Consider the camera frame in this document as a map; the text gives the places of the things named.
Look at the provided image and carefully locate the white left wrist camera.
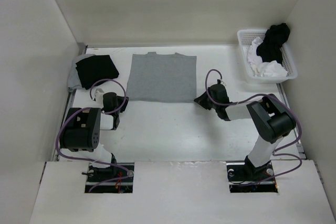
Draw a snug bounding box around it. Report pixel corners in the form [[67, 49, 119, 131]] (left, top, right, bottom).
[[94, 88, 105, 103]]

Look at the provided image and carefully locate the grey tank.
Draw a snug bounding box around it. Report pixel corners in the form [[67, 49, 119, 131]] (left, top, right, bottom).
[[67, 54, 94, 92], [127, 52, 197, 103]]

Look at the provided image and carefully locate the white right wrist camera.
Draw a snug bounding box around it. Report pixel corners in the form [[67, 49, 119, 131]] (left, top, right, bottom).
[[217, 79, 226, 86]]

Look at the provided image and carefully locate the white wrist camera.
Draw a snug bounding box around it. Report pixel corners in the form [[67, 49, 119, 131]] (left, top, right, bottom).
[[94, 88, 105, 103], [217, 79, 226, 86]]

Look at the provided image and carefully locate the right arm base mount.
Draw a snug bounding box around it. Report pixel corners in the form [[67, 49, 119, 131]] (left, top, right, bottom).
[[226, 162, 278, 193]]

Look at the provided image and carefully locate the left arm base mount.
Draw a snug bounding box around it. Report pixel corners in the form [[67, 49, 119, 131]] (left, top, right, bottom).
[[82, 164, 134, 194]]

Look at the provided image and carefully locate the white crumpled garment in basket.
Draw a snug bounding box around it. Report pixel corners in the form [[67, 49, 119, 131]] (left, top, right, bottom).
[[247, 37, 288, 77]]

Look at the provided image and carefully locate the grey folded tank top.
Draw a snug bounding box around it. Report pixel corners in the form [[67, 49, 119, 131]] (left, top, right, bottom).
[[67, 54, 94, 92]]

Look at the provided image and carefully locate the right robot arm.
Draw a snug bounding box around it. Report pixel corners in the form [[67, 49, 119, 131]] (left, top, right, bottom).
[[194, 83, 297, 180]]

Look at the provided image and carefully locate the black crumpled garment in basket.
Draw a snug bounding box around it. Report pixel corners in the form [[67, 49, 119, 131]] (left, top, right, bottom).
[[257, 23, 290, 64]]

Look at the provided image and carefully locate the white plastic laundry basket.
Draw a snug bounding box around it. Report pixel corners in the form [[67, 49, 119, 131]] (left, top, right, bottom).
[[237, 24, 298, 84]]

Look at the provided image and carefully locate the black folded tank top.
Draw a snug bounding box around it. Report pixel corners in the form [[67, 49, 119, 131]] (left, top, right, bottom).
[[75, 55, 119, 90]]

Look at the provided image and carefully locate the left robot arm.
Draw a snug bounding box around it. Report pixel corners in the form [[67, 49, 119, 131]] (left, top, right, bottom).
[[59, 89, 129, 182]]

